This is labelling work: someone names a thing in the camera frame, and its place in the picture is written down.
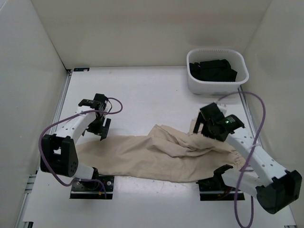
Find white plastic basket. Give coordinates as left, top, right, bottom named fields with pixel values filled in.
left=186, top=47, right=249, bottom=95

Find beige trousers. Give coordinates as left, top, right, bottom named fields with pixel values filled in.
left=76, top=122, right=245, bottom=182

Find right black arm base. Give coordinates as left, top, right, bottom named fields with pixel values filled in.
left=196, top=176, right=235, bottom=201

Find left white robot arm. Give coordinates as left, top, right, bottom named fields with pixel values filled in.
left=41, top=94, right=111, bottom=190

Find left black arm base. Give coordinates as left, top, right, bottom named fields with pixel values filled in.
left=70, top=175, right=114, bottom=200

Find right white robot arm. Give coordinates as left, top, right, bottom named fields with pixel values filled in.
left=193, top=103, right=302, bottom=214

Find black trousers in basket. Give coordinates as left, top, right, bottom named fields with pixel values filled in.
left=189, top=59, right=238, bottom=82

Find blue corner label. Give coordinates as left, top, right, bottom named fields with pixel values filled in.
left=73, top=67, right=90, bottom=72

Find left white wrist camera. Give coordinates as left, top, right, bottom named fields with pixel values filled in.
left=104, top=101, right=113, bottom=113

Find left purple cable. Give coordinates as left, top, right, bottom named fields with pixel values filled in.
left=38, top=97, right=124, bottom=199

